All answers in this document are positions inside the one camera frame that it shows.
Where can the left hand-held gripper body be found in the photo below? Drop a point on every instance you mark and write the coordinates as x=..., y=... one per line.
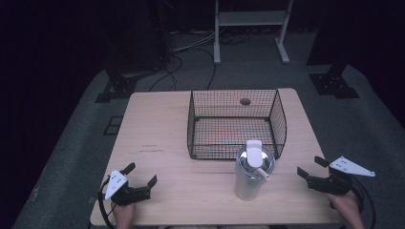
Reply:
x=116, y=184

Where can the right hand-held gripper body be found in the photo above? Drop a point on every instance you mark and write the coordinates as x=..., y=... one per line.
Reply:
x=334, y=184

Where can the person's right hand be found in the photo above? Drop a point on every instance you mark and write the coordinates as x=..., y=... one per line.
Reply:
x=346, y=208

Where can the person's left hand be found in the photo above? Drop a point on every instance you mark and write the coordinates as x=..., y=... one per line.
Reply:
x=124, y=216

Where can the steel tumbler with white lid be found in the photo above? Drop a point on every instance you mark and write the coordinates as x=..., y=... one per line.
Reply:
x=250, y=186

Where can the black stand base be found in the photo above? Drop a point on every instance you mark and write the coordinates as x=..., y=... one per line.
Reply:
x=119, y=87
x=332, y=84

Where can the round table grommet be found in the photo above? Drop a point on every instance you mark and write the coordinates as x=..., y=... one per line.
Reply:
x=245, y=101

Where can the white metal stand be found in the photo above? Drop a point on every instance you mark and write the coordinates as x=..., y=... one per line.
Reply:
x=251, y=18

